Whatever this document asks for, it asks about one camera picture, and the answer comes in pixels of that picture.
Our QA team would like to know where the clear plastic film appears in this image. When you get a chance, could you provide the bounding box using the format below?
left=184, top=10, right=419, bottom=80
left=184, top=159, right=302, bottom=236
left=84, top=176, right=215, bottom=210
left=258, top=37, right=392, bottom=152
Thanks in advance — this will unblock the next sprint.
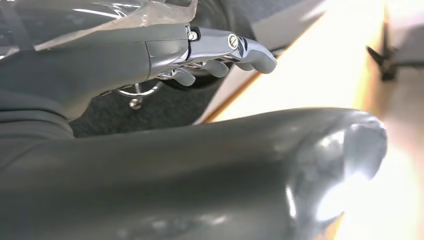
left=0, top=0, right=199, bottom=61

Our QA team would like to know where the chrome ring frame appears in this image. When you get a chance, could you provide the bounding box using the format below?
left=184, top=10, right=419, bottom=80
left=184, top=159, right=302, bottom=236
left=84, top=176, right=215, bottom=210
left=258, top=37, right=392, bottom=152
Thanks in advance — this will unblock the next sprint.
left=111, top=80, right=164, bottom=111

